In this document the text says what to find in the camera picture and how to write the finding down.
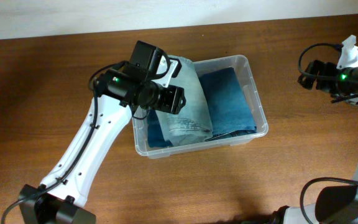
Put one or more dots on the blue jeans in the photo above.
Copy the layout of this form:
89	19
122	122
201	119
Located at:
228	109

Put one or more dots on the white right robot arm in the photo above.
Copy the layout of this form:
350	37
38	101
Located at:
329	199

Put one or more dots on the clear plastic storage bin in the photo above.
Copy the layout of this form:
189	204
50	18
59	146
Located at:
241	66

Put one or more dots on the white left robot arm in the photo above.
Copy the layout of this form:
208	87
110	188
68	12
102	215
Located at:
119	90

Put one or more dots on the light grey jeans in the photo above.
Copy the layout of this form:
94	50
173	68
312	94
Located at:
193	123

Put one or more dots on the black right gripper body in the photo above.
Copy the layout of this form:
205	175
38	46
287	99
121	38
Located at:
337	89

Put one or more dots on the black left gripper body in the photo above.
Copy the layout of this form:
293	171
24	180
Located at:
169	97

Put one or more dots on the dark teal garment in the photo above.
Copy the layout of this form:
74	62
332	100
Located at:
154	132

